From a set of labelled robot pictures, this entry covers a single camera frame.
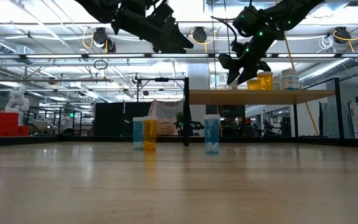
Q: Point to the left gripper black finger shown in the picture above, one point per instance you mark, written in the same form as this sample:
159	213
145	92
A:
166	18
174	43

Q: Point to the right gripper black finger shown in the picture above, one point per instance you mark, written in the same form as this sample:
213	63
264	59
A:
248	74
233	74

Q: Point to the large amber pill bottle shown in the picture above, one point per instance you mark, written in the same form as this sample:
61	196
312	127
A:
254	85

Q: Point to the amber pill bottle yellow label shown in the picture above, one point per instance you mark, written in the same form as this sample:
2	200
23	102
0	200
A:
265	81

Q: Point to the white medicine bottle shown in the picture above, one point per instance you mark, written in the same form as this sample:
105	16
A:
276	86

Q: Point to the white bottle blue label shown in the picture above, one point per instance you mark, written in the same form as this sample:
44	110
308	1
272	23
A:
289	81

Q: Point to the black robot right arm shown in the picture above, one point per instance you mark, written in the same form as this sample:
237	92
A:
291	12

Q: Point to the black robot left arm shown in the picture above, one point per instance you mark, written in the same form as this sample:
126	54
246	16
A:
98	7

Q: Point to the small black ceiling reel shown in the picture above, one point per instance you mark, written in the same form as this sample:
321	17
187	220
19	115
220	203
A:
135	78

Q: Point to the white draped cloth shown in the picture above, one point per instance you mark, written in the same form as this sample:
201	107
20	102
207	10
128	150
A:
166	109

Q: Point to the woven wicker basket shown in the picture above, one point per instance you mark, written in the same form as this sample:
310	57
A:
166	129

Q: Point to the small amber pill bottle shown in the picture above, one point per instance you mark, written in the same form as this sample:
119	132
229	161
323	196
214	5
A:
150	133

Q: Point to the black partition panel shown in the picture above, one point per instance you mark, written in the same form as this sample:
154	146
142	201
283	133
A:
113	118

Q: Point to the red storage crate stack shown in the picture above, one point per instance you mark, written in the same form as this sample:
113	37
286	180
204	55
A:
6	124

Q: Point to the black metal gantry frame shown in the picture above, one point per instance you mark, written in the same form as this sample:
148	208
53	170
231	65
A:
162	79

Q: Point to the black metal table frame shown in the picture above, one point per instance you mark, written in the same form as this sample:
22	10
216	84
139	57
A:
117	140

